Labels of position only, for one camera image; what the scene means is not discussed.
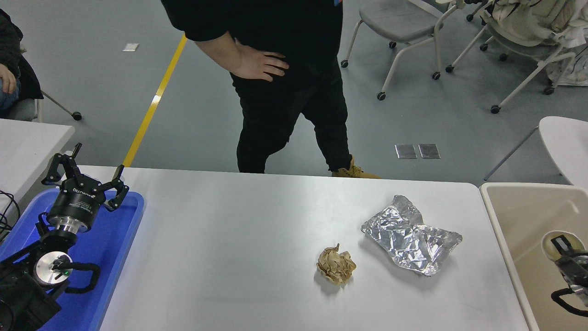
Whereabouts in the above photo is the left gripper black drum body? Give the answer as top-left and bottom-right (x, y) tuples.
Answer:
(47, 178), (108, 225)

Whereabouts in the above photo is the tan paper ball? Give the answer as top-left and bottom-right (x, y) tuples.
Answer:
(317, 244), (357, 285)

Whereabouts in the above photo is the standing person's right hand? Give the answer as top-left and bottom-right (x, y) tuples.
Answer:
(232, 45), (290, 83)

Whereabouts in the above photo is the grey wheeled chair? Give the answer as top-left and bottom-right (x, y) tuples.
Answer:
(7, 90), (82, 123)

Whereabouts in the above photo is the white-framed chair holding jacket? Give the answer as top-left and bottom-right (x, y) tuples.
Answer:
(445, 0), (588, 114)

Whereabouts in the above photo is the white side table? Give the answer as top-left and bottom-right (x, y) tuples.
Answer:
(0, 118), (76, 214)

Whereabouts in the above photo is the seated person's hand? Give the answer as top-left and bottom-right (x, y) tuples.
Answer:
(0, 63), (18, 96)

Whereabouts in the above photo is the white paper cup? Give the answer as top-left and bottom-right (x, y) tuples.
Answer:
(541, 230), (586, 263)

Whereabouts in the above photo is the standing person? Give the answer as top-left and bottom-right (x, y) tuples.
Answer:
(161, 0), (382, 179)

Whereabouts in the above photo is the silver foil tray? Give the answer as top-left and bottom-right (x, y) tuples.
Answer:
(361, 195), (463, 277)

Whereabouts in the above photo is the large pale plastic bin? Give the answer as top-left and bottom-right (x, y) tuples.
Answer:
(479, 183), (588, 331)

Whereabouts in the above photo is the cream jacket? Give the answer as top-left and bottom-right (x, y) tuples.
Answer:
(487, 0), (588, 46)

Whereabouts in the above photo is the black cable loop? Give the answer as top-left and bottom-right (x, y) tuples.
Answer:
(0, 190), (22, 242)

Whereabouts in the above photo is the yellow floor tape line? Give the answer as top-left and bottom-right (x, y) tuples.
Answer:
(122, 33), (188, 167)

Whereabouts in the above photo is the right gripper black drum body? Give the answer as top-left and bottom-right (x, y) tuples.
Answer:
(555, 254), (588, 288)

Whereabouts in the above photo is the white rounded table with leg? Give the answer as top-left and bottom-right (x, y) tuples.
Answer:
(484, 116), (588, 190)

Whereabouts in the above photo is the empty grey white-framed chair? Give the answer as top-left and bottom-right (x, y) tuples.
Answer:
(341, 0), (460, 101)

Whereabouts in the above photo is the seated person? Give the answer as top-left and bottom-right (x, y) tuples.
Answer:
(0, 9), (44, 115)

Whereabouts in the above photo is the white patterned cloth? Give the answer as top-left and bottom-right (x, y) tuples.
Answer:
(544, 39), (588, 87)

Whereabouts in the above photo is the white chair frame with casters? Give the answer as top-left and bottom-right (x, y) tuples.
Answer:
(465, 0), (490, 52)

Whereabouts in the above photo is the blue plastic tray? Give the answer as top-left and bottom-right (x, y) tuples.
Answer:
(0, 188), (146, 331)

